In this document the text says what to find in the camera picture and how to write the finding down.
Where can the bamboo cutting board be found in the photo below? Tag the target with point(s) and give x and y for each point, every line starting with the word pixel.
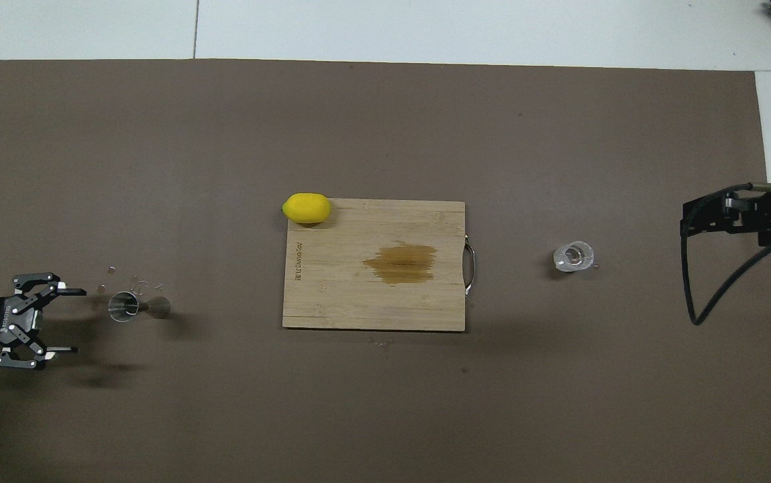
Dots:
pixel 331 295

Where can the yellow lemon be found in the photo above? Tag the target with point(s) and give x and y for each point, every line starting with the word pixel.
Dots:
pixel 306 208

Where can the steel double jigger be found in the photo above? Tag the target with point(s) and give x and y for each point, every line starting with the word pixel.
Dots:
pixel 123 306

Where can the brown table mat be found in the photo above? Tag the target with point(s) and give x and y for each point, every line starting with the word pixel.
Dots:
pixel 157 134

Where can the small clear glass cup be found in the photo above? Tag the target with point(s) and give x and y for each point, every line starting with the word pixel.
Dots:
pixel 573 256

